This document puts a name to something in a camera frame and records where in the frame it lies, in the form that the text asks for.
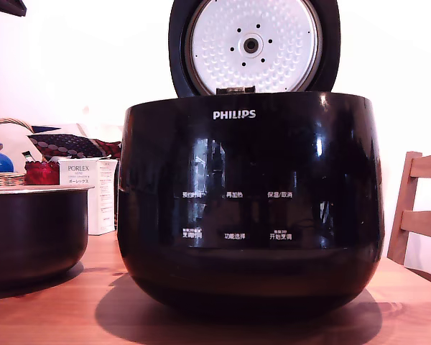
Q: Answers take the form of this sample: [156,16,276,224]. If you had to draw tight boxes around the red patterned cloth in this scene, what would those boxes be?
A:
[92,137,123,160]

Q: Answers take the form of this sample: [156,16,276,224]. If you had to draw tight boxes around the wicker basket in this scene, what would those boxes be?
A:
[0,118,35,188]

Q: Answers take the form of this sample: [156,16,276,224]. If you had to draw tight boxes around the black metallic pot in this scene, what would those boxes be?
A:
[0,185,96,285]

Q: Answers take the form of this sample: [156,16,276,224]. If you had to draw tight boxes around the wooden chair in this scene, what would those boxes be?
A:
[386,150,431,278]

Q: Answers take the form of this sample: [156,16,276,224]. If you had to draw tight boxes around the red crimped jar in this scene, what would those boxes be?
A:
[24,160,60,186]

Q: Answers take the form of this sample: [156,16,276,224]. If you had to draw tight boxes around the black Philips rice cooker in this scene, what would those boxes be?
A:
[116,91,386,318]

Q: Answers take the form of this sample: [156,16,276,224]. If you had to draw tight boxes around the black rice cooker lid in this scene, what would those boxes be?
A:
[167,0,341,98]

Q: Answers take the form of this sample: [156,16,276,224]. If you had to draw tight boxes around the white Porlex box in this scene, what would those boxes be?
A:
[58,157,119,236]

